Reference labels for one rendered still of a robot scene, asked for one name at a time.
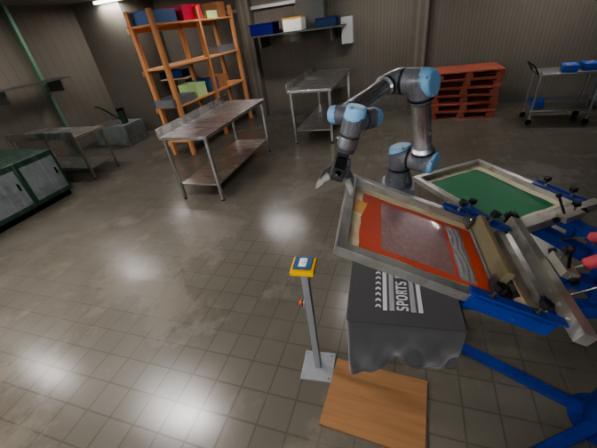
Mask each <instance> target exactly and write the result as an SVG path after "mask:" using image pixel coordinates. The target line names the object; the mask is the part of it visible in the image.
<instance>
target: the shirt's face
mask: <svg viewBox="0 0 597 448"><path fill-rule="evenodd" d="M421 291H422V297H423V303H424V309H425V314H424V313H412V312H401V311H390V310H378V309H375V268H370V267H367V266H365V265H363V264H360V263H357V262H355V261H354V262H353V271H352V280H351V289H350V297H349V306H348V315H347V318H348V319H350V320H359V321H369V322H379V323H390V324H408V325H418V326H429V327H439V328H449V329H459V330H468V329H467V326H466V320H465V317H464V313H463V310H462V307H461V303H460V300H458V299H455V298H453V297H450V296H448V295H445V294H443V293H440V292H436V291H434V290H431V289H428V288H425V287H424V286H421Z"/></svg>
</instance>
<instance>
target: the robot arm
mask: <svg viewBox="0 0 597 448"><path fill-rule="evenodd" d="M440 85H441V77H440V73H439V71H438V70H437V69H436V68H430V67H402V68H396V69H394V70H391V71H389V72H387V73H385V74H384V75H382V76H380V77H379V78H378V79H377V80H376V82H375V83H374V84H372V85H371V86H369V87H368V88H366V89H365V90H363V91H361V92H359V93H358V94H356V95H355V96H354V97H353V98H351V99H349V100H347V101H346V102H344V103H343V104H341V105H332V106H330V107H329V109H328V111H327V119H328V121H329V122H330V123H331V124H335V125H341V128H340V132H339V136H337V139H338V142H337V147H336V150H337V151H338V153H337V155H336V156H334V159H333V162H332V165H330V166H329V167H326V168H325V169H324V170H323V172H322V175H321V177H320V178H319V180H318V181H317V183H316V186H315V189H318V188H319V187H320V186H321V185H322V184H323V183H324V182H325V181H327V180H329V179H331V180H335V181H338V182H342V180H343V179H344V178H346V180H345V184H346V186H347V188H348V192H349V196H350V197H351V198H352V197H353V195H354V175H353V174H352V173H351V169H350V166H351V161H352V159H349V155H352V154H354V152H355V150H356V148H357V144H358V141H359V138H360V135H361V131H364V130H368V129H373V128H375V127H378V126H380V125H381V124H382V122H383V119H384V115H383V112H382V110H381V109H380V108H374V107H371V106H373V105H374V104H376V103H377V102H378V101H380V100H382V99H383V98H388V97H390V96H391V95H406V96H407V99H408V103H409V104H410V105H411V113H412V127H413V141H414V146H413V147H412V145H411V143H409V142H400V143H396V144H393V145H392V146H391V147H390V148H389V153H388V155H389V158H388V172H387V174H386V177H385V184H386V185H387V186H388V187H391V188H407V187H409V186H410V185H411V183H412V178H411V175H410V170H413V171H418V172H426V173H431V172H433V171H434V169H435V168H436V166H437V164H438V163H439V160H440V155H441V154H440V152H438V151H435V145H434V144H433V143H432V100H433V99H434V97H435V96H436V95H437V93H438V91H439V90H440ZM349 160H350V161H349ZM330 174H331V176H330Z"/></svg>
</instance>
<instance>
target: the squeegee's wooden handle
mask: <svg viewBox="0 0 597 448"><path fill-rule="evenodd" d="M470 228H472V229H473V231H474V234H475V236H476V239H477V241H478V244H479V246H480V247H481V250H482V253H483V256H484V258H485V260H486V262H487V264H488V267H489V269H490V273H491V274H492V276H493V273H496V275H497V279H498V281H499V282H501V283H505V284H507V283H508V282H509V281H510V280H511V279H513V278H514V273H513V271H512V269H511V267H510V265H509V263H508V261H507V259H506V257H505V255H504V253H503V251H502V249H501V247H500V245H499V243H498V240H497V239H496V237H495V235H494V233H493V231H492V229H491V227H490V224H489V223H488V221H487V219H486V217H485V216H483V215H479V216H478V217H477V219H476V220H475V221H474V223H473V224H472V226H471V227H470Z"/></svg>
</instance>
